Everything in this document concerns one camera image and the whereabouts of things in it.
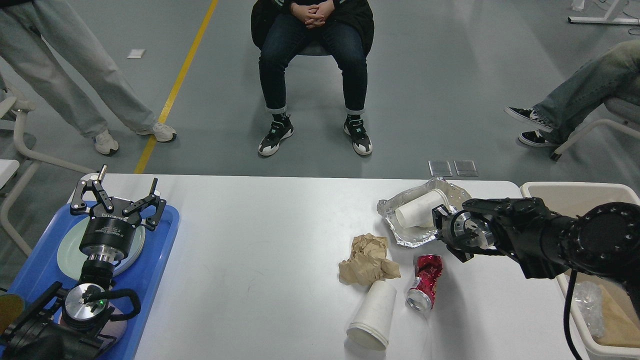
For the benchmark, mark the green plate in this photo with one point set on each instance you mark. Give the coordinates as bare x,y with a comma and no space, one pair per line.
69,257

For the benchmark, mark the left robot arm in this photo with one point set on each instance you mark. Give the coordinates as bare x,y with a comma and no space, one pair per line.
84,320

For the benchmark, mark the crushed red can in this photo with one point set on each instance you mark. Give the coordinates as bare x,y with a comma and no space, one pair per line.
421,294

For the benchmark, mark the aluminium foil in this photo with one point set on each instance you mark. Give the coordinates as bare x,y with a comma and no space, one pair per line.
588,297

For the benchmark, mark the large brown paper bag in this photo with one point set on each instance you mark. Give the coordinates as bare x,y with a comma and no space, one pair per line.
619,330

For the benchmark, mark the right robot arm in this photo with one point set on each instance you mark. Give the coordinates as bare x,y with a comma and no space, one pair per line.
604,242

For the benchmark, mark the floor socket plate left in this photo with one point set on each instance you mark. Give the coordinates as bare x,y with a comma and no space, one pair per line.
440,168

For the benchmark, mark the seated person dark jeans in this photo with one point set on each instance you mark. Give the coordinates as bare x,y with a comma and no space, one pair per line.
282,28

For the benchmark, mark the floor socket plate right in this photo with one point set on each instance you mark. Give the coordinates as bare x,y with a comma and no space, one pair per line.
466,168

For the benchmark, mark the beige plastic bin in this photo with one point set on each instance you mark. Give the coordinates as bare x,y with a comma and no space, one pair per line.
578,198

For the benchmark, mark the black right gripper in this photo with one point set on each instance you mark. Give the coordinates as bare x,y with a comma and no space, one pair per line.
506,226

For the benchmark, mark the brown paper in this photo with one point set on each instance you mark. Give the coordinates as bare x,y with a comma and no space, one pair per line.
368,261

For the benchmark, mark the paper cup in foil tray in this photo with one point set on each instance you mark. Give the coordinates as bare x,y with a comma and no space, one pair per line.
419,211

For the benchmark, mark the white paper scrap on floor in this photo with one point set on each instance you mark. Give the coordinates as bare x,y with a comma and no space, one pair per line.
136,53

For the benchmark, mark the aluminium foil tray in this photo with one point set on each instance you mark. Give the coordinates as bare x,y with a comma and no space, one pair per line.
414,237

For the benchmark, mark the floor socket plate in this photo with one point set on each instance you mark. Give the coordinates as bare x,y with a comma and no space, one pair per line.
466,168
440,168

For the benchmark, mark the white desk leg far right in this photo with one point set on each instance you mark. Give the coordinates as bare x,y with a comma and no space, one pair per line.
611,16

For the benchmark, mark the seated person on right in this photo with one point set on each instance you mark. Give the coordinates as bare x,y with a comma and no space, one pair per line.
614,74

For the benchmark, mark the white paper cup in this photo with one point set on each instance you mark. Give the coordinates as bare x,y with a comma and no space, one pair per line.
371,325

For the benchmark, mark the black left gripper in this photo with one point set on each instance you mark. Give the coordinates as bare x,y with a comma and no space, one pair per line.
109,232

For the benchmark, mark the blue plastic tray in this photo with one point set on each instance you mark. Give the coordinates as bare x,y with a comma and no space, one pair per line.
41,270

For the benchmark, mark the chair under middle person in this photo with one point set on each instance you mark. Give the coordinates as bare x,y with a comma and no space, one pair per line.
314,50

